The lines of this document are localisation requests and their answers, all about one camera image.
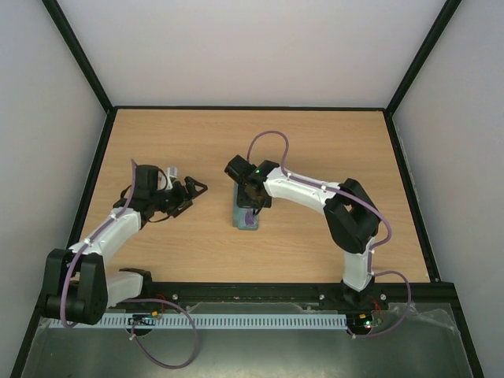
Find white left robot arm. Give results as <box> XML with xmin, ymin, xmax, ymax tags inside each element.
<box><xmin>37</xmin><ymin>162</ymin><xmax>208</xmax><ymax>328</ymax></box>

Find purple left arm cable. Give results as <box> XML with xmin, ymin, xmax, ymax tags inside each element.
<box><xmin>59</xmin><ymin>158</ymin><xmax>199</xmax><ymax>369</ymax></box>

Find black frame corner post left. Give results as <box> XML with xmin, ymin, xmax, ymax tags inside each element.
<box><xmin>40</xmin><ymin>0</ymin><xmax>115</xmax><ymax>115</ymax></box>

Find black frame corner post right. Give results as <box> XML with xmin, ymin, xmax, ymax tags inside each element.
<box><xmin>385</xmin><ymin>0</ymin><xmax>462</xmax><ymax>116</ymax></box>

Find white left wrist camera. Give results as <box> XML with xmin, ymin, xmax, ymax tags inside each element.
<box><xmin>158</xmin><ymin>166</ymin><xmax>178</xmax><ymax>191</ymax></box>

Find grey-blue glasses case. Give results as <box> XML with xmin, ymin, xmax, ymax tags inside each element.
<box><xmin>232</xmin><ymin>183</ymin><xmax>259</xmax><ymax>231</ymax></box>

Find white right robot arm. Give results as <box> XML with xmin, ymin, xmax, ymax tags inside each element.
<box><xmin>224</xmin><ymin>155</ymin><xmax>382</xmax><ymax>309</ymax></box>

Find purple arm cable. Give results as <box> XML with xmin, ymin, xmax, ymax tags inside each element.
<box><xmin>59</xmin><ymin>158</ymin><xmax>199</xmax><ymax>369</ymax></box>
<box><xmin>246</xmin><ymin>130</ymin><xmax>412</xmax><ymax>340</ymax></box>

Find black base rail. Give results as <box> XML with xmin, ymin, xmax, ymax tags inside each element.
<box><xmin>106</xmin><ymin>280</ymin><xmax>458</xmax><ymax>312</ymax></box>

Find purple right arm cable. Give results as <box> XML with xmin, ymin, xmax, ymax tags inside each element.
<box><xmin>246</xmin><ymin>130</ymin><xmax>412</xmax><ymax>340</ymax></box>

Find black frame corner post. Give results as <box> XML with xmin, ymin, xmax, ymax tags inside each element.
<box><xmin>40</xmin><ymin>0</ymin><xmax>115</xmax><ymax>115</ymax></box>
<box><xmin>385</xmin><ymin>0</ymin><xmax>462</xmax><ymax>116</ymax></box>

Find light blue cable duct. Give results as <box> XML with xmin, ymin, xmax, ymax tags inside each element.
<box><xmin>47</xmin><ymin>312</ymin><xmax>348</xmax><ymax>332</ymax></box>

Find pink sunglasses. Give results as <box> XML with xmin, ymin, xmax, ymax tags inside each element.
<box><xmin>243</xmin><ymin>209</ymin><xmax>258</xmax><ymax>228</ymax></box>

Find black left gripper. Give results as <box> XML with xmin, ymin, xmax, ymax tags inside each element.
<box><xmin>151</xmin><ymin>176</ymin><xmax>208</xmax><ymax>217</ymax></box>

